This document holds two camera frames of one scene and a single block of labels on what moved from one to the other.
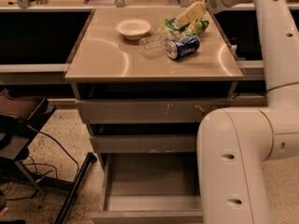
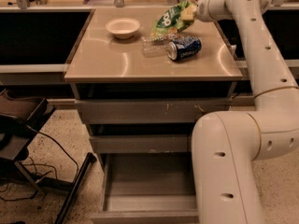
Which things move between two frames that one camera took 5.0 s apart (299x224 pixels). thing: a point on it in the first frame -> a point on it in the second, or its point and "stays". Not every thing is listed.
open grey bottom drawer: x=156 y=188 stays
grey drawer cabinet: x=144 y=114 stays
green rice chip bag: x=195 y=27 -> x=170 y=22
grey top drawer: x=149 y=111 stays
